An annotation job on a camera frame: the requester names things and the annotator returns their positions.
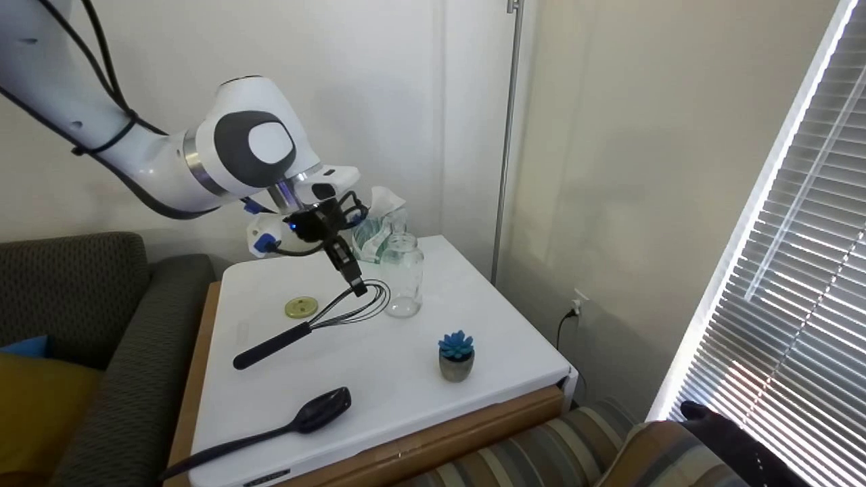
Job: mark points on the yellow cushion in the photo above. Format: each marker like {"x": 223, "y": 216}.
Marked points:
{"x": 44, "y": 406}

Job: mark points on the striped fabric sofa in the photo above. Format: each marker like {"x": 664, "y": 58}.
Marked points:
{"x": 542, "y": 456}

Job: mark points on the blue cushion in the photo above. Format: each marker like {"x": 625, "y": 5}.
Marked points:
{"x": 23, "y": 346}

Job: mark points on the small black strip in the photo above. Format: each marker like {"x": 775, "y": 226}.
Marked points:
{"x": 265, "y": 476}

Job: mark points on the white window blinds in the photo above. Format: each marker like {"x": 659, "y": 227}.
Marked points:
{"x": 794, "y": 315}

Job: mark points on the wooden table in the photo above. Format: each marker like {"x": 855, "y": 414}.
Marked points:
{"x": 449, "y": 434}

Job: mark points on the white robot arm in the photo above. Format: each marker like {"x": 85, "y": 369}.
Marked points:
{"x": 251, "y": 149}

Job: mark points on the striped sofa cushion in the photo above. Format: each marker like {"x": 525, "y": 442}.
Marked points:
{"x": 665, "y": 460}

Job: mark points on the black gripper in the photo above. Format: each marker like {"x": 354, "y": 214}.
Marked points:
{"x": 326, "y": 216}

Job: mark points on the small blue potted succulent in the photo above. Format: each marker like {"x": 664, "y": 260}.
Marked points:
{"x": 454, "y": 367}

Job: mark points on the clear glass jar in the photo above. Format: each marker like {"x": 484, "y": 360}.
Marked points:
{"x": 406, "y": 279}

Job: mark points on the black plastic spoon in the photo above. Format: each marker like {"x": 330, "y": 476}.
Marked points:
{"x": 319, "y": 413}

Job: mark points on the dark grey sofa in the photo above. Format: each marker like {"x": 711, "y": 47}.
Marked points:
{"x": 90, "y": 287}

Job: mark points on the white plastic table board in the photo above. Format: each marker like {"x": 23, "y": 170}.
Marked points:
{"x": 406, "y": 360}

